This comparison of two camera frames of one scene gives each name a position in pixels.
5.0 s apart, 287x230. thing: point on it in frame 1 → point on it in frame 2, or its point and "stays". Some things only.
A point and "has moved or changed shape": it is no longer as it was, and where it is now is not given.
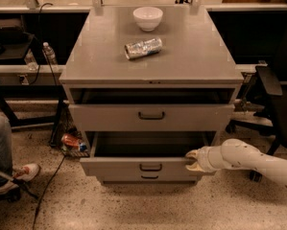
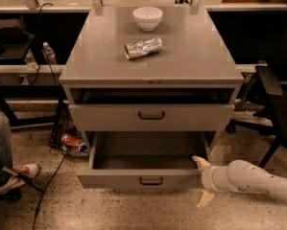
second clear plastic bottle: (31, 60) stays
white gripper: (203, 160) → (207, 178)
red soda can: (70, 140) stays
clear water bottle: (50, 54) stays
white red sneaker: (23, 172) stays
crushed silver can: (144, 48) stays
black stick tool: (19, 183) → (23, 178)
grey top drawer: (151, 117) stays
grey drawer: (142, 153) has moved or changed shape
